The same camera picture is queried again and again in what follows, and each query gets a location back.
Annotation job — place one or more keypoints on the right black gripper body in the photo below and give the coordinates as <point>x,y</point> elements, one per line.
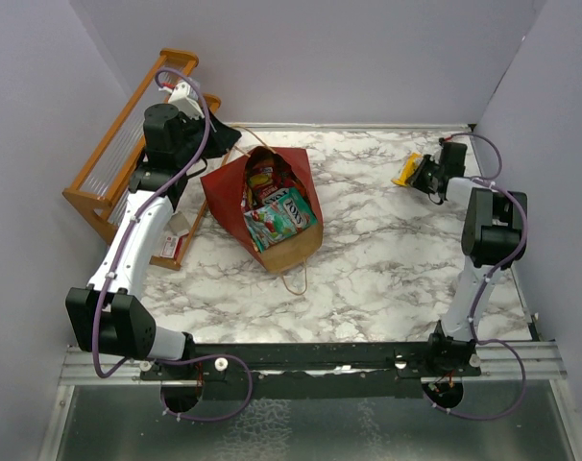
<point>424,177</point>

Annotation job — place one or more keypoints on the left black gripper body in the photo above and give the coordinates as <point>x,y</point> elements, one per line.
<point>214,146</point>

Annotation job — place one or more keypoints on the yellow snack packet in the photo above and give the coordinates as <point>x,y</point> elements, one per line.
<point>412,162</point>

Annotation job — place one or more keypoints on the red paper bag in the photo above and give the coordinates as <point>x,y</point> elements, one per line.
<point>228,198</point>

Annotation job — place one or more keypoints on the teal Fox's mint candy bag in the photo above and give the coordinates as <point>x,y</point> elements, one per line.
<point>284,214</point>

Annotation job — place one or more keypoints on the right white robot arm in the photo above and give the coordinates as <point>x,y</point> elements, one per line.
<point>494,235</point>

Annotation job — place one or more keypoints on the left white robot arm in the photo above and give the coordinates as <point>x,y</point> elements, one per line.
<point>107,315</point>

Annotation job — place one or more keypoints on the red snack packet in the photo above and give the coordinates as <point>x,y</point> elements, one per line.
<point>264,178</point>

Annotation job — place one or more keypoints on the orange wooden rack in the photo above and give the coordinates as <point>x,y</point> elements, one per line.
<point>99,191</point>

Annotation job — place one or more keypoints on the red white small box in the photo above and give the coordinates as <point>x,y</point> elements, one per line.
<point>175,231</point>

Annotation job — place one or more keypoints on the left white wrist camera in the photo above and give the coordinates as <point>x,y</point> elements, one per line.
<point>184,98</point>

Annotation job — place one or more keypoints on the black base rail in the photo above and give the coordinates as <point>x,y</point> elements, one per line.
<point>305,371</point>

